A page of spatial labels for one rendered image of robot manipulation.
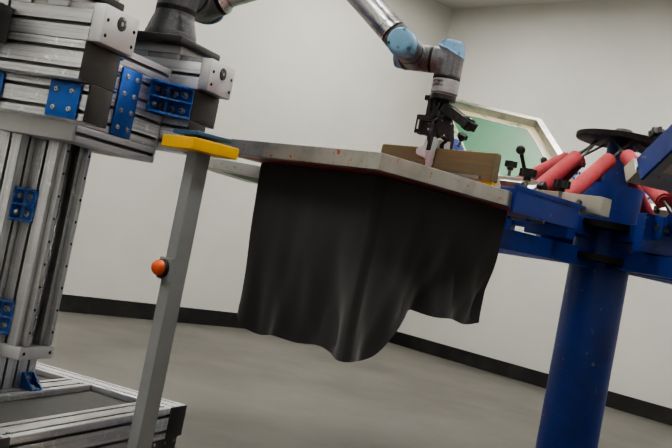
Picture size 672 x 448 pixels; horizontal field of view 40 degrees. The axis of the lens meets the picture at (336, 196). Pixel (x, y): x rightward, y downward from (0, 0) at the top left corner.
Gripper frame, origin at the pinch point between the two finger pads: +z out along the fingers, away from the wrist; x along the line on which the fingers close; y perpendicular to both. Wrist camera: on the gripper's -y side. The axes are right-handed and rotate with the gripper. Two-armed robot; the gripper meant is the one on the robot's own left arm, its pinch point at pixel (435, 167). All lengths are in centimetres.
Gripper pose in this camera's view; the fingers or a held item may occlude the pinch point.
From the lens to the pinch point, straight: 256.8
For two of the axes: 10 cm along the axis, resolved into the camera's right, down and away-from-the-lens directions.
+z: -1.9, 9.8, -0.5
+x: -7.1, -1.7, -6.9
